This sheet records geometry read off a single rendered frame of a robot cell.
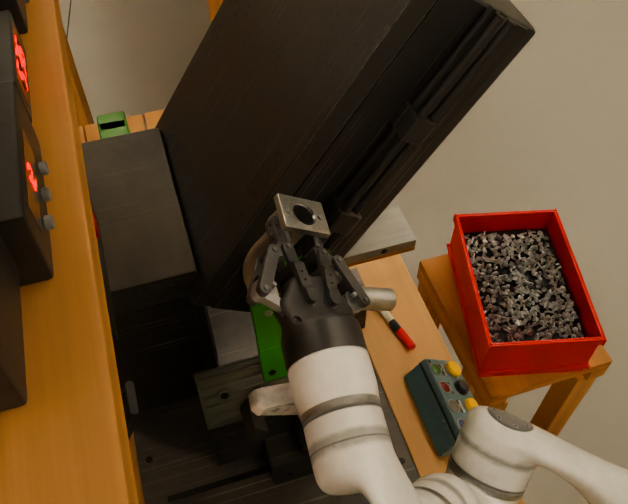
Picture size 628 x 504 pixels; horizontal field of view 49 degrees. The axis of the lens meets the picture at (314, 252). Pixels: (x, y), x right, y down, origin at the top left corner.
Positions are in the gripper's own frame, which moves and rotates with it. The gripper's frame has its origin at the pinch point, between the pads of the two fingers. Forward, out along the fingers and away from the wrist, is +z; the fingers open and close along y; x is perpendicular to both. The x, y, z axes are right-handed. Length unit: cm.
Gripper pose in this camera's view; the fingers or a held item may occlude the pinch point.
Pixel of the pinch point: (293, 233)
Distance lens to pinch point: 68.7
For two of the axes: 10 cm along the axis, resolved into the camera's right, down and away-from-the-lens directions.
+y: -7.8, -1.3, -6.1
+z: -2.3, -8.4, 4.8
